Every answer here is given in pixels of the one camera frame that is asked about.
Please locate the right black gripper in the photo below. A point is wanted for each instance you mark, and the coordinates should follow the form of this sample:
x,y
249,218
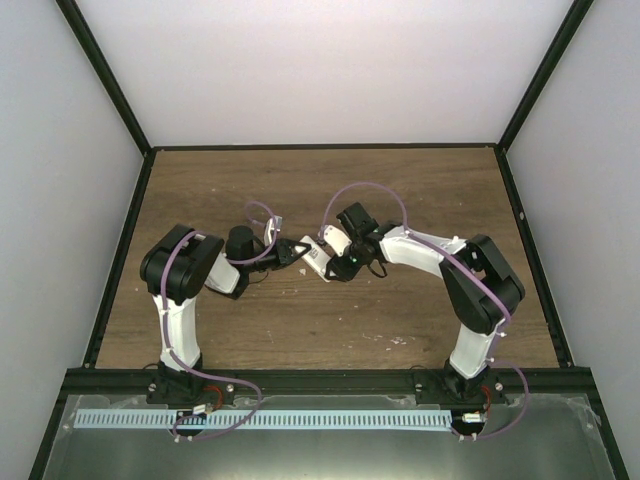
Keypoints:
x,y
342,273

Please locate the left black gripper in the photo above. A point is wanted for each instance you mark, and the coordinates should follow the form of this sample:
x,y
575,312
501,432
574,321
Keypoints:
x,y
283,256

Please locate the white remote control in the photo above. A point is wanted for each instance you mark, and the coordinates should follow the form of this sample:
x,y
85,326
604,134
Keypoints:
x,y
316,258

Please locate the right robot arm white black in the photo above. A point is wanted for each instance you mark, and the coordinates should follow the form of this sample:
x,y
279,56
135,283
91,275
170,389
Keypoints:
x,y
483,289

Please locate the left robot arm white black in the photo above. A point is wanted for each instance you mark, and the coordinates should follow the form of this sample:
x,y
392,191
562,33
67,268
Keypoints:
x,y
175,271

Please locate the metal front plate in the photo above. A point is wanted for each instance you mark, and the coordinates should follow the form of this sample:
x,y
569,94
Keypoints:
x,y
544,437

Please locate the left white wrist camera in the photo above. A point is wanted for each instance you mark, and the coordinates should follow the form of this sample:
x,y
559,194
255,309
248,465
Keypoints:
x,y
272,229

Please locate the light blue slotted cable duct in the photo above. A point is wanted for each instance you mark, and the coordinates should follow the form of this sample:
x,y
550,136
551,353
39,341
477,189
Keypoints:
x,y
404,420

